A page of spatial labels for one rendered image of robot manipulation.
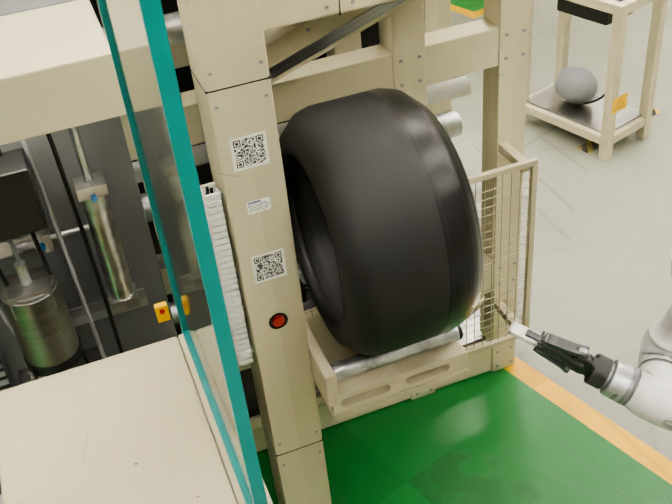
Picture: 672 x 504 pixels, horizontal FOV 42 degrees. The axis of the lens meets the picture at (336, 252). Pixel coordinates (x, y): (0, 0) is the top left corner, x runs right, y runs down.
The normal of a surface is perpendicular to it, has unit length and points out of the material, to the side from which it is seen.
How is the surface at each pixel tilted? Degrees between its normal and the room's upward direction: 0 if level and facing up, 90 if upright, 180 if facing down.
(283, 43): 90
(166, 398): 0
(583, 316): 0
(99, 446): 0
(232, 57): 90
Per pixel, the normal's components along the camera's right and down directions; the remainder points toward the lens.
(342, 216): -0.47, 0.09
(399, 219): 0.25, -0.01
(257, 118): 0.36, 0.54
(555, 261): -0.09, -0.80
